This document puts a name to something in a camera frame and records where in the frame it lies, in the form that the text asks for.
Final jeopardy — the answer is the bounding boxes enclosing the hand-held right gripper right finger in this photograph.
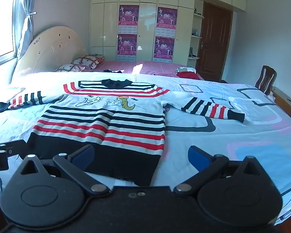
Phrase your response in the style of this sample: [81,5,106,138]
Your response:
[173,146,269,196]

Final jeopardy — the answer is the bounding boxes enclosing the red garment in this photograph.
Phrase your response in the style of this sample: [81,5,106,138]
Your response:
[177,71,200,80]

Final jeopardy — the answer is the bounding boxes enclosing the cream wardrobe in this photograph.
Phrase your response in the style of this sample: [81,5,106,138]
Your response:
[90,0,248,62]

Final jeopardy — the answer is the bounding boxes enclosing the black white striped garment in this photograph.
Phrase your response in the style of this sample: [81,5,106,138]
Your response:
[176,67,197,75]

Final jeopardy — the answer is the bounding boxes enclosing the dark wooden chair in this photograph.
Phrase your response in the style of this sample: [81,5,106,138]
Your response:
[255,65,277,95]

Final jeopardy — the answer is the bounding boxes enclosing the grey blue curtain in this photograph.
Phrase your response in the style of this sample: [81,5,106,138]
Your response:
[13,0,37,59]

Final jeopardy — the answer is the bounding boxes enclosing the cream round headboard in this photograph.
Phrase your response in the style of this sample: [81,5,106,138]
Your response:
[15,26,89,74]

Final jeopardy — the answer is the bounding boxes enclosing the brown wooden door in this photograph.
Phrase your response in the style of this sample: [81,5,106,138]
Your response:
[196,2,233,82]

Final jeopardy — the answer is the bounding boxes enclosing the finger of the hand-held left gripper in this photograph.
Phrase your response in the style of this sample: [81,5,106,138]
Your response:
[5,139,26,157]

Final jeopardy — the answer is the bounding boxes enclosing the striped knit sweater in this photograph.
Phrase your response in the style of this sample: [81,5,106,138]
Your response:
[0,79,245,187]

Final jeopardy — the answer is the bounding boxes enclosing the purple wall poster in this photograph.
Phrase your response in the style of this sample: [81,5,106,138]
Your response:
[118,4,139,33]
[156,7,178,36]
[117,33,137,61]
[153,36,175,61]

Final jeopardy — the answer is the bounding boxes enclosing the heart print pillow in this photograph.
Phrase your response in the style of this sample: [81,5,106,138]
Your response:
[55,64,91,73]
[71,55,105,70]

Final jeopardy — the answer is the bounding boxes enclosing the wooden cabinet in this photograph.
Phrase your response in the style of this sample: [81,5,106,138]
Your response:
[270,86,291,124]

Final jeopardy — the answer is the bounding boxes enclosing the pink bed sheet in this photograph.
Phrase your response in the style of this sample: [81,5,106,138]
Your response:
[82,60,205,80]

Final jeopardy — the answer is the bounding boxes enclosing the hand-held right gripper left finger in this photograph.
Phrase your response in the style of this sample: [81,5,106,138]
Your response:
[20,144,112,196]

